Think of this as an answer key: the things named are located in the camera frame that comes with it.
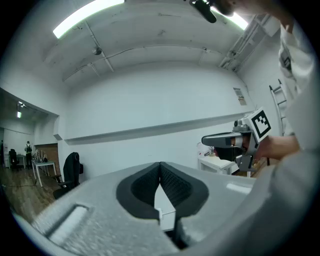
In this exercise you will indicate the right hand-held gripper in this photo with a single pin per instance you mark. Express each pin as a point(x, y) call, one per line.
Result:
point(260, 125)

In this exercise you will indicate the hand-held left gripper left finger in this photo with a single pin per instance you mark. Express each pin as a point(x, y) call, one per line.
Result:
point(95, 215)

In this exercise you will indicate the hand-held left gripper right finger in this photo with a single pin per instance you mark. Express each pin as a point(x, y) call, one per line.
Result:
point(212, 195)

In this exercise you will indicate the person's right forearm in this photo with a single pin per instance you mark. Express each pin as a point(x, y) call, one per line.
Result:
point(277, 147)

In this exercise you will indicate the white plastic bag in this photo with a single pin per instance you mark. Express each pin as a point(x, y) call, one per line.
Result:
point(205, 151)

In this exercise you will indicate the white side table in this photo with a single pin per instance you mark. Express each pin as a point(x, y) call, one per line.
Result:
point(215, 163)

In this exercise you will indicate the black chair with jacket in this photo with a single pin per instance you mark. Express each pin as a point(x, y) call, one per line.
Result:
point(71, 167)

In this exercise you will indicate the white table with thin legs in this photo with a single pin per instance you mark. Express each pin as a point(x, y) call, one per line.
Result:
point(21, 156)
point(43, 163)

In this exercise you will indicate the metal ladder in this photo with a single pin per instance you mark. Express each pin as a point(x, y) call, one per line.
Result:
point(282, 102)

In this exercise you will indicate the person's white shirt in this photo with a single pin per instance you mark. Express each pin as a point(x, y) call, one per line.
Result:
point(300, 112)

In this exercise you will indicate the long ceiling tube light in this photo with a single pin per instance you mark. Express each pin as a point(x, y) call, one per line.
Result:
point(240, 21)
point(82, 17)

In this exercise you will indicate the small ceiling light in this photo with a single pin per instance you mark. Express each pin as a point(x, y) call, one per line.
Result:
point(19, 114)

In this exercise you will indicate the round ceiling fixture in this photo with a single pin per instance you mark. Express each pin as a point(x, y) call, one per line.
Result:
point(97, 50)

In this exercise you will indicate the paper wall poster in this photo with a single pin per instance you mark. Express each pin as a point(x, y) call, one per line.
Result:
point(240, 96)

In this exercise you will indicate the black head-worn camera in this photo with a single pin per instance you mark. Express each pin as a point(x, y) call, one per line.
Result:
point(203, 10)

